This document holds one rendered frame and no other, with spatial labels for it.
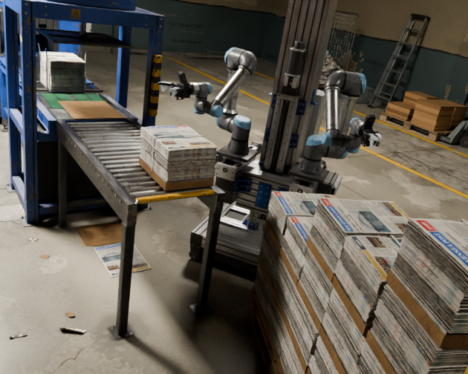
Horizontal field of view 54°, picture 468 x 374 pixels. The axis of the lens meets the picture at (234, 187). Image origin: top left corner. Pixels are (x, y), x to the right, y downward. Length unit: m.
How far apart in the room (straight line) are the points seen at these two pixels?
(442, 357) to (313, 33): 2.13
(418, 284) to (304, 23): 1.99
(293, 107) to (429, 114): 5.62
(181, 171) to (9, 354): 1.24
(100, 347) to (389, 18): 9.05
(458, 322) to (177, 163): 1.54
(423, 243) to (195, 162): 1.38
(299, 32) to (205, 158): 1.05
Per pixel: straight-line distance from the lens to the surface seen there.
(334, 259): 1.83
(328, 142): 2.63
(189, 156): 2.39
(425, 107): 8.50
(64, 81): 4.16
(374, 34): 10.69
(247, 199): 3.10
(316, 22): 2.99
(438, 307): 1.32
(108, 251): 3.37
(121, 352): 2.62
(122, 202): 2.32
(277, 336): 2.44
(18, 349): 2.68
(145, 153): 2.63
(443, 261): 1.30
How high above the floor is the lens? 1.81
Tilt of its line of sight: 23 degrees down
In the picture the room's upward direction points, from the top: 10 degrees clockwise
